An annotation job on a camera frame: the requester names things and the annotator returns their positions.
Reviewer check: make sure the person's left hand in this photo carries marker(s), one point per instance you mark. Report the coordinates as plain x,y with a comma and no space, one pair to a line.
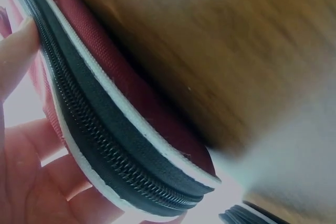
23,182

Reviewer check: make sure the dark zippered case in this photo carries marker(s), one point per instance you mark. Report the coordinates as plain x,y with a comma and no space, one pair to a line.
241,216

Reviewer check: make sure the red zippered case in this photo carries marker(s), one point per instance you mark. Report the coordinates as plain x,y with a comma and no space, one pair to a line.
86,95

